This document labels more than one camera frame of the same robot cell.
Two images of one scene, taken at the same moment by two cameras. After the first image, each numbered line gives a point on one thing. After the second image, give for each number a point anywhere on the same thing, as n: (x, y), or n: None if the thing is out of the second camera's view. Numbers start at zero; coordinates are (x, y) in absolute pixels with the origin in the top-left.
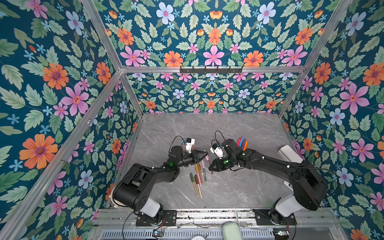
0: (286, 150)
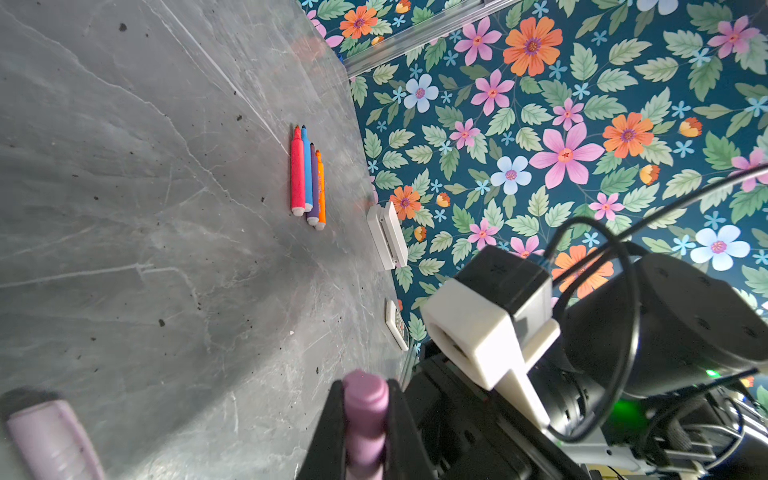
0: (388, 235)
